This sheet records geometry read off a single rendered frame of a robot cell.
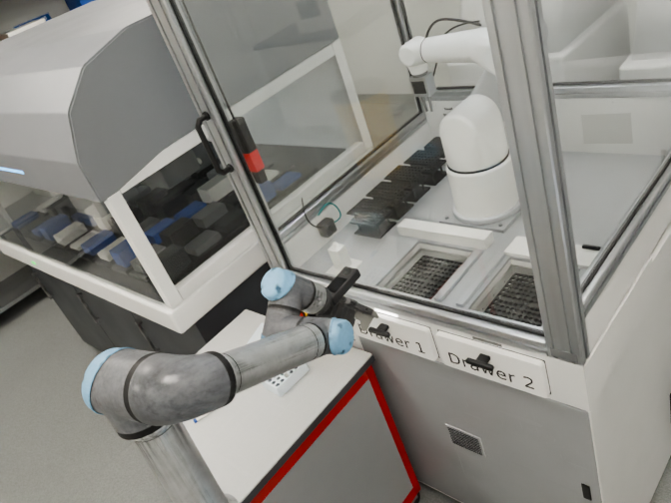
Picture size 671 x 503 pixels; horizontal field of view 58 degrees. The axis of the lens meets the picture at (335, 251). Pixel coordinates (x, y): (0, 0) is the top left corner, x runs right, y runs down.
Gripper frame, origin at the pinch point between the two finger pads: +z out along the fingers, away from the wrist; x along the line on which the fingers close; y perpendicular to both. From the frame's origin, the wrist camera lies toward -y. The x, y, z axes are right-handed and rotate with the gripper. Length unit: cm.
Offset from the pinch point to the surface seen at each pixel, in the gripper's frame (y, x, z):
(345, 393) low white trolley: 23.5, -14.7, 17.8
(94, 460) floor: 101, -177, 42
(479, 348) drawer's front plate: 1.0, 27.4, 11.0
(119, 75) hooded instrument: -46, -79, -52
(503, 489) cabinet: 37, 18, 63
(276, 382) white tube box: 26.9, -31.1, 5.0
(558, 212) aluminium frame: -24, 54, -21
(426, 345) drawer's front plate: 3.7, 10.0, 14.5
